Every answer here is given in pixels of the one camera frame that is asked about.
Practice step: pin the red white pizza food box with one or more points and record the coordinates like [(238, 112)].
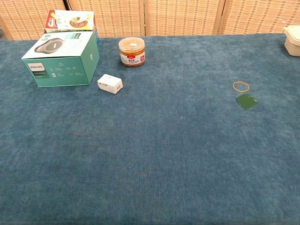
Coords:
[(70, 22)]

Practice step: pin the beige lidded lunch container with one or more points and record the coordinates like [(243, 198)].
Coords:
[(294, 42)]

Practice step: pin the bamboo folding screen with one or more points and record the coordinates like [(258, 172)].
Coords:
[(182, 16)]

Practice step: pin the blue table cloth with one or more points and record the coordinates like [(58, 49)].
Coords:
[(150, 152)]

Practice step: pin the teal Philips product box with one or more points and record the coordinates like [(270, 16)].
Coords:
[(61, 70)]

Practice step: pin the clear jar with orange contents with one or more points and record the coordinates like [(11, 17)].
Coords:
[(132, 54)]

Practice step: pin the tan rubber band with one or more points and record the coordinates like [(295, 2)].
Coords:
[(241, 82)]

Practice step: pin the small white box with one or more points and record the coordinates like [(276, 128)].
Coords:
[(109, 84)]

